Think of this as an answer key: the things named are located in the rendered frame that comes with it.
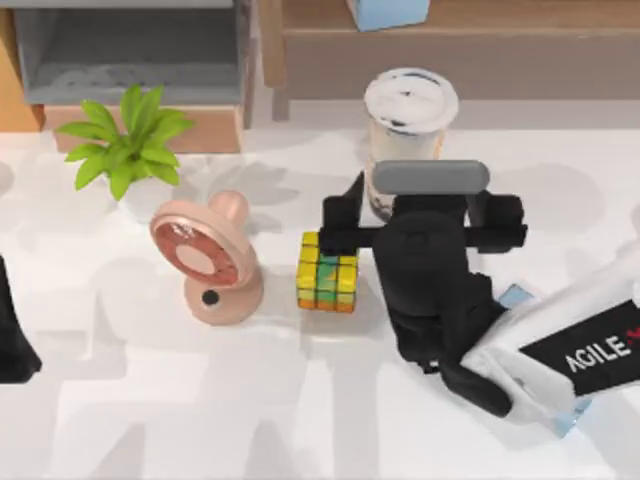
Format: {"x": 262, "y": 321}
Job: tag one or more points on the colourful puzzle cube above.
{"x": 327, "y": 280}

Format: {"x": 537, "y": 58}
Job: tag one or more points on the milk tea cup white lid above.
{"x": 407, "y": 117}

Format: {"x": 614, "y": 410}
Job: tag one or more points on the pink desk fan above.
{"x": 210, "y": 252}

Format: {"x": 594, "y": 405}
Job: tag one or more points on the wooden open shelf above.
{"x": 500, "y": 55}

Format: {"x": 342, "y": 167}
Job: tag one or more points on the light blue box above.
{"x": 390, "y": 12}

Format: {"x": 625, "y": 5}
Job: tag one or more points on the green potted plant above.
{"x": 127, "y": 140}

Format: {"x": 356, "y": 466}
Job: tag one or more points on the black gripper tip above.
{"x": 15, "y": 330}

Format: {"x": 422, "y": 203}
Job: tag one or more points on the wooden cupboard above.
{"x": 12, "y": 75}

